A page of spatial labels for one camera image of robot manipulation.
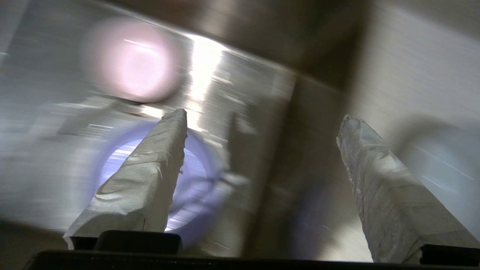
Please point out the purple plate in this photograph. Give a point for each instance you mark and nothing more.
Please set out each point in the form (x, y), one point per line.
(197, 176)

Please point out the stainless steel sink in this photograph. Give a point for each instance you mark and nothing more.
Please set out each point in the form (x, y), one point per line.
(243, 93)

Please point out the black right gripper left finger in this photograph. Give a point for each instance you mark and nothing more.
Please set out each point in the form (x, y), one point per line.
(142, 187)

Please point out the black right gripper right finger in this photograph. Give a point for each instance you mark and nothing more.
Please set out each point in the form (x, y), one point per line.
(390, 202)

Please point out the pink bowl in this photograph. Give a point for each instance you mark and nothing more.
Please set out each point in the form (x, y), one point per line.
(131, 60)

